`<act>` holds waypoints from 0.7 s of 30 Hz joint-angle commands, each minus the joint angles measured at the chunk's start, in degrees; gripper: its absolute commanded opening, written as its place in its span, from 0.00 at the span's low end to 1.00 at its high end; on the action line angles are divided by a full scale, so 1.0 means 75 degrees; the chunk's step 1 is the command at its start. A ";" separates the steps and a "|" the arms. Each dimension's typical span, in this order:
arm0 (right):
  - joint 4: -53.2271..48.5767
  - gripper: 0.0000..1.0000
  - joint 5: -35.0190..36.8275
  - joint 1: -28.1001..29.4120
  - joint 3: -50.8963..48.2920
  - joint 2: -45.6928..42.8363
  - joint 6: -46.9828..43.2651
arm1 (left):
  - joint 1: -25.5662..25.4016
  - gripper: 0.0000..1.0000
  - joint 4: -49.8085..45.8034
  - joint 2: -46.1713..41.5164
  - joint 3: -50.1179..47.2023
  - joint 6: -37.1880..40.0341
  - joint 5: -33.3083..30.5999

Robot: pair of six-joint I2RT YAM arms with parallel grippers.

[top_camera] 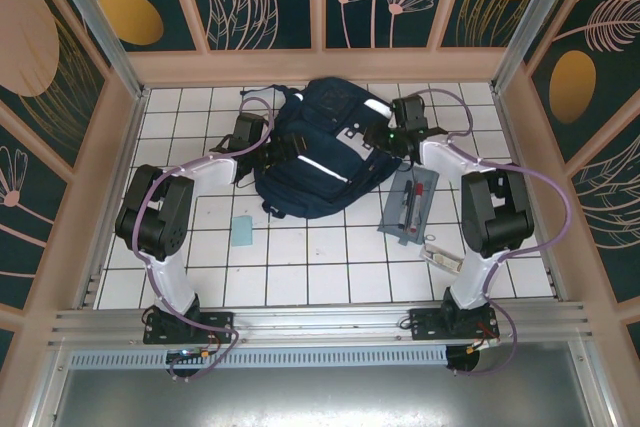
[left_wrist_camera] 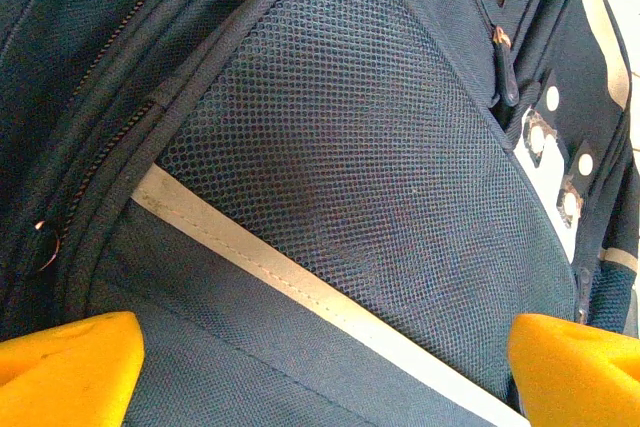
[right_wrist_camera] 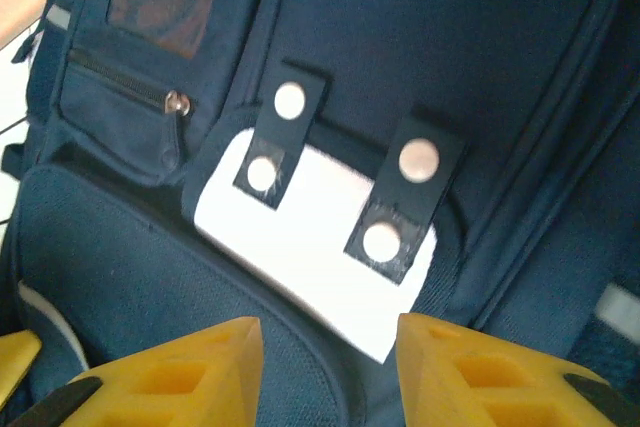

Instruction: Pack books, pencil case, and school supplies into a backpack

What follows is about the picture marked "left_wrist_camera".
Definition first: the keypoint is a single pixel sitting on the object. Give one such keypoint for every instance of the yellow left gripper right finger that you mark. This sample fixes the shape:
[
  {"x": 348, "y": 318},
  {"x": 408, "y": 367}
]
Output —
[{"x": 580, "y": 377}]

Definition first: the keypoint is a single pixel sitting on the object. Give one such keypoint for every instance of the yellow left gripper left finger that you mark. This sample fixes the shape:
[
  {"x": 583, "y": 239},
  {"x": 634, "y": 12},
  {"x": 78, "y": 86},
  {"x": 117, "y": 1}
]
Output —
[{"x": 65, "y": 372}]

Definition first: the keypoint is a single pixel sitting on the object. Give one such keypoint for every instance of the navy blue backpack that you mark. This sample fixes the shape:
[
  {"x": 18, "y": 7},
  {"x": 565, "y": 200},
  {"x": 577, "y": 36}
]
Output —
[{"x": 350, "y": 147}]

